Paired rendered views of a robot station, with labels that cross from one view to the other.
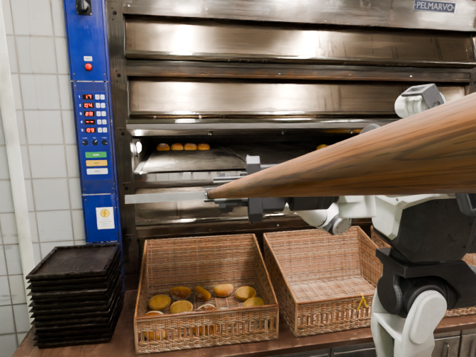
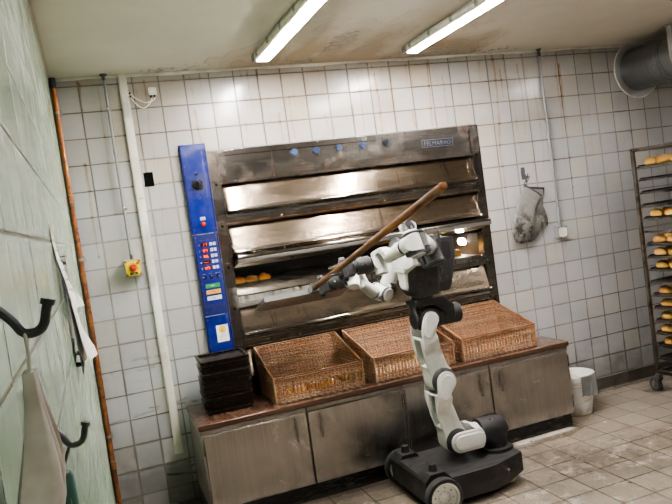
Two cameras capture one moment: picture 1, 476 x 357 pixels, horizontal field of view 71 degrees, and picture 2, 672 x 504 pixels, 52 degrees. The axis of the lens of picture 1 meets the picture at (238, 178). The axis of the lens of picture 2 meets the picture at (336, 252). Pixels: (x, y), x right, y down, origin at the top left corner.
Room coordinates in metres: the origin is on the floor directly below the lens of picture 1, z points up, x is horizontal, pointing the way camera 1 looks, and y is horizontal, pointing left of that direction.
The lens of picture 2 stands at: (-2.77, 0.52, 1.60)
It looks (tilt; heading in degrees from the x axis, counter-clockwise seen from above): 3 degrees down; 351
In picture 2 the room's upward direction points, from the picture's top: 8 degrees counter-clockwise
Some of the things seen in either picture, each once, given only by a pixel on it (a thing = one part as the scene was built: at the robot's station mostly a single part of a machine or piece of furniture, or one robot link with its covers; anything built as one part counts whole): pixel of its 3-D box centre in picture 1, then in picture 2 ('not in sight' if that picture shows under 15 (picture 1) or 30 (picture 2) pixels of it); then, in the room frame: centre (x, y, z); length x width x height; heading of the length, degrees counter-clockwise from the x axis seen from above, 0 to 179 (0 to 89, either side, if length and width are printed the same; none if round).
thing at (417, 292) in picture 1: (411, 291); (425, 317); (0.86, -0.49, 0.98); 0.14 x 0.13 x 0.12; 10
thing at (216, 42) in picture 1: (315, 43); (356, 182); (1.74, -0.38, 1.80); 1.79 x 0.11 x 0.19; 101
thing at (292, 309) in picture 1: (331, 272); (397, 346); (1.48, -0.45, 0.72); 0.56 x 0.49 x 0.28; 102
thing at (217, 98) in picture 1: (313, 98); (361, 221); (1.74, -0.38, 1.54); 1.79 x 0.11 x 0.19; 101
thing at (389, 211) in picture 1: (433, 188); (423, 263); (0.86, -0.52, 1.27); 0.34 x 0.30 x 0.36; 5
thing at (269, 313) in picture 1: (205, 284); (307, 365); (1.37, 0.15, 0.72); 0.56 x 0.49 x 0.28; 99
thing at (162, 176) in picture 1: (308, 171); (368, 276); (1.76, -0.38, 1.16); 1.80 x 0.06 x 0.04; 101
